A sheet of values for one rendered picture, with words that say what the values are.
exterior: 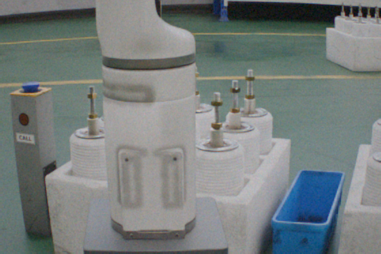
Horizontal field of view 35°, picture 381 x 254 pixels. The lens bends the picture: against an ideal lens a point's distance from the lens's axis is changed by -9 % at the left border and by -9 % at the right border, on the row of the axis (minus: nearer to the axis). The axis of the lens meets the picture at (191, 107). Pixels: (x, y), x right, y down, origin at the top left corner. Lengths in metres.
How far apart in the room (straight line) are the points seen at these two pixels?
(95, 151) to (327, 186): 0.53
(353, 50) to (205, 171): 2.26
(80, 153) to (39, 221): 0.25
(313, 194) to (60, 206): 0.56
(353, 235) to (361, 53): 2.31
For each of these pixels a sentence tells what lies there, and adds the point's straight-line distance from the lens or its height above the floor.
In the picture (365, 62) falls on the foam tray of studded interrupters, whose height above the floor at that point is 0.05.
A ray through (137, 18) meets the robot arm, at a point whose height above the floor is 0.52.
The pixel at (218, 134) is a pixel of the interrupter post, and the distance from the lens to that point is 1.11.
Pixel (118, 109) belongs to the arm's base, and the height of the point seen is 0.43.
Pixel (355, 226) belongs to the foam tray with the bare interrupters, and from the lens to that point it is 1.05.
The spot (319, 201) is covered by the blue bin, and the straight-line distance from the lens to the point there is 1.43.
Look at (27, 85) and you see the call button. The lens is 1.30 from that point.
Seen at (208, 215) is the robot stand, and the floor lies 0.30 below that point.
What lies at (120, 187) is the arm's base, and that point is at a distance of 0.64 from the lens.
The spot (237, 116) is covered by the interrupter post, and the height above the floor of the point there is 0.27.
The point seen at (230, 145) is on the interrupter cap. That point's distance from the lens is 1.12.
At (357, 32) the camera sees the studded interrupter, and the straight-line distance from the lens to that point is 3.33.
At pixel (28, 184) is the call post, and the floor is 0.12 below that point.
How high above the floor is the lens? 0.58
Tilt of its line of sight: 14 degrees down
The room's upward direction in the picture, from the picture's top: straight up
